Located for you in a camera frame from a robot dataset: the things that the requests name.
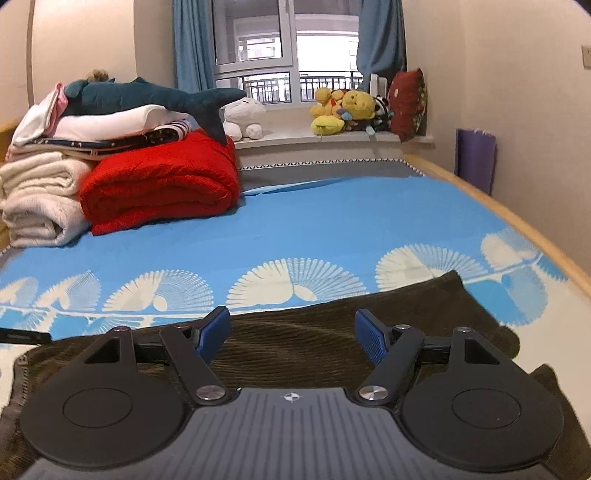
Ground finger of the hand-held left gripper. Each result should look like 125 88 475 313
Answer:
0 329 51 344

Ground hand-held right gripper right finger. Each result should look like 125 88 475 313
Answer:
355 308 509 408

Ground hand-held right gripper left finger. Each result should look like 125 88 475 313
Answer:
78 305 232 406

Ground dark olive corduroy pants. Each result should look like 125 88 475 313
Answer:
0 270 591 480

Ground white fluffy folded blanket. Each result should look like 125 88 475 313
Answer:
0 191 93 248

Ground blue white patterned bed sheet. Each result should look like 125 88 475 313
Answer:
0 175 591 416

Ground red folded blanket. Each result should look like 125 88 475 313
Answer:
81 129 241 236

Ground cream folded blanket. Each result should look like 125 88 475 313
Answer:
0 152 93 199

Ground purple rolled mat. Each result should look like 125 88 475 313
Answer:
455 128 498 195

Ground white window sill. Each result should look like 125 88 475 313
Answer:
233 124 435 149

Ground lime yellow plush toy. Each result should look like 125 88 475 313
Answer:
310 115 346 136

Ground white plush toy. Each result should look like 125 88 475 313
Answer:
223 98 267 140

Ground pink white folded cloth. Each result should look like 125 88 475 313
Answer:
11 83 65 148

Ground black white striped toy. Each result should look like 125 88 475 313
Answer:
369 95 393 131

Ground yellow round head plush toy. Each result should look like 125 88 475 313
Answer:
342 90 376 123

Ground white folded quilt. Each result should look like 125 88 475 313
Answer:
58 105 190 141

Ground red patterned cushion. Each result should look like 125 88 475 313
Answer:
388 68 428 142

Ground orange yellow plush toy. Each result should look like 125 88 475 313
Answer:
314 88 347 116

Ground dark blue shark plush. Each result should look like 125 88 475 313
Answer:
62 78 247 145

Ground cream wardrobe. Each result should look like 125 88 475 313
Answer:
0 0 35 125

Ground blue curtain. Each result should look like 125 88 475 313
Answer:
356 0 407 88
172 0 218 95

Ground white framed window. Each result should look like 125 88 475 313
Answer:
210 0 365 104

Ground wooden bed frame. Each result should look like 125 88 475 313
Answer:
0 119 591 296

